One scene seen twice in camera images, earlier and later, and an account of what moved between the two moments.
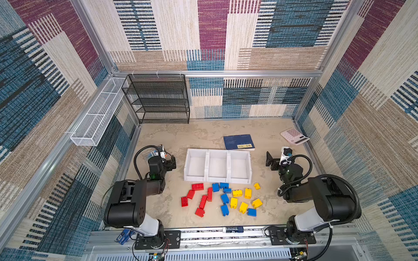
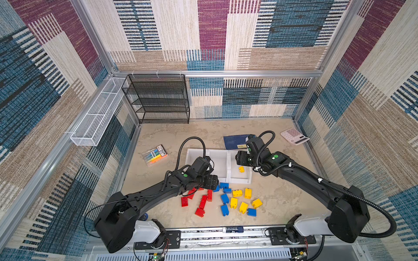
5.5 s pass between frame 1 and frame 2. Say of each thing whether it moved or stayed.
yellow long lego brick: stayed
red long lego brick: stayed
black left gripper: moved
